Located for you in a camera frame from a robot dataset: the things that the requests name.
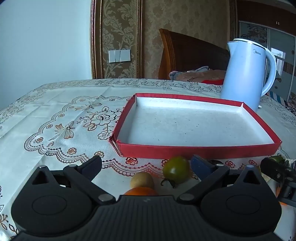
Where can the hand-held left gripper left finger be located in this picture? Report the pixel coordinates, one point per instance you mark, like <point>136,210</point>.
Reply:
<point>93,166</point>

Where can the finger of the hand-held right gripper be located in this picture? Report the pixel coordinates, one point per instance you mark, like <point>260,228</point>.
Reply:
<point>274,168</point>

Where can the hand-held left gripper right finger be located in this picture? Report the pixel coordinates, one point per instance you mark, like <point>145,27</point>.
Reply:
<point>200,165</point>

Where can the green cucumber piece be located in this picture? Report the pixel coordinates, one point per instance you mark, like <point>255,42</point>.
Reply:
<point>277,158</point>

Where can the green tomato with stem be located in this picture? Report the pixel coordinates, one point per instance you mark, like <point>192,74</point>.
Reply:
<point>176,169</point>

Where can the red shallow cardboard box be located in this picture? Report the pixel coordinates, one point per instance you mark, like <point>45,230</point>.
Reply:
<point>185,122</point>

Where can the tan longan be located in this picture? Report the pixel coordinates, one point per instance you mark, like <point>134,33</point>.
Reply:
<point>142,180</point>

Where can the large orange mandarin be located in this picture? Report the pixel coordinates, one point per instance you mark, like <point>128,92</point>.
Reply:
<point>141,191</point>

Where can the colorful patterned bedding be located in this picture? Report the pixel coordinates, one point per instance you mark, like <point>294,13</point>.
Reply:
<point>283,102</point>

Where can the red cloth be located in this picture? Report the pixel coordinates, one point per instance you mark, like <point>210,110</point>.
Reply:
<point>214,81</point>

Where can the pink grey blanket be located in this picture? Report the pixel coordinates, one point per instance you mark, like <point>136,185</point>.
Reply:
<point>198,73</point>

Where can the light blue electric kettle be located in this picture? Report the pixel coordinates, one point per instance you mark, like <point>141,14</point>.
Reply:
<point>242,74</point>

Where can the wooden chair with clothes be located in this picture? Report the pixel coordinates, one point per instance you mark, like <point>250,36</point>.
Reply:
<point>192,53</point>

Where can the wardrobe with sliding doors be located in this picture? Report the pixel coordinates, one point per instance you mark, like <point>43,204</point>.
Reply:
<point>266,46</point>

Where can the white wall light switch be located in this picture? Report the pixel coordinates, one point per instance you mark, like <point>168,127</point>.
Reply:
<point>119,55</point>

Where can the gold wall moulding frame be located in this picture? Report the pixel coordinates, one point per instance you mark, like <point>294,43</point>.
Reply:
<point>116,27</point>

